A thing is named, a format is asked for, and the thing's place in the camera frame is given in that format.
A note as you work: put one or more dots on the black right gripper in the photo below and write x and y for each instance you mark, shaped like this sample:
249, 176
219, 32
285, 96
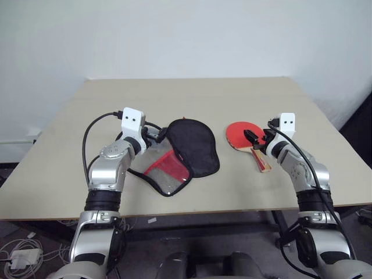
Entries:
263, 142

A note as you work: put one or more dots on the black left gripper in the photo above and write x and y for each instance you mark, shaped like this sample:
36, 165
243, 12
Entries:
151, 136

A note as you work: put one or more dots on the red table tennis paddle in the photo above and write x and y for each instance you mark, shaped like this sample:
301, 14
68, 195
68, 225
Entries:
235, 135

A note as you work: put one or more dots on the black paddle case red lining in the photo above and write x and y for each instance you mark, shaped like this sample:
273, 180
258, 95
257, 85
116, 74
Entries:
197, 145

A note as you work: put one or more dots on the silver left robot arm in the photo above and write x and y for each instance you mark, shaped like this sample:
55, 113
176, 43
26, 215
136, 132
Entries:
107, 171

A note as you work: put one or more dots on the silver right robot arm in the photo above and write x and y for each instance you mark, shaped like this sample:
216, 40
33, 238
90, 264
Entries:
305, 174

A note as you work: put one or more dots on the white tape scrap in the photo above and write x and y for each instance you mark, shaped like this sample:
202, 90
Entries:
152, 220

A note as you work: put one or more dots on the black furniture panel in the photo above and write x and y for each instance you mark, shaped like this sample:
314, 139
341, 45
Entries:
360, 122

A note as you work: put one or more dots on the dark rounded grey shape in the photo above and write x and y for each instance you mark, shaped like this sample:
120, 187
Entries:
242, 266
174, 266

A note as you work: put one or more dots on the white power adapter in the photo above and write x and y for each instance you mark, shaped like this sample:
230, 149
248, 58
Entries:
24, 258

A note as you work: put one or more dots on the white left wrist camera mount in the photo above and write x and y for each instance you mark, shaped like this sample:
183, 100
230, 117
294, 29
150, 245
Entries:
132, 123

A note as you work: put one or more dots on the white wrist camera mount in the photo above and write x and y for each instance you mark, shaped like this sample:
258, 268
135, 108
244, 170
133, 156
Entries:
132, 123
287, 123

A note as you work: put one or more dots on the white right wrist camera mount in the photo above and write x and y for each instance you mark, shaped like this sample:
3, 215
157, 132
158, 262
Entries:
287, 123

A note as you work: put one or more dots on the black table frame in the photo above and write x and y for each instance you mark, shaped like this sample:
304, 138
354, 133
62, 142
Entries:
203, 225

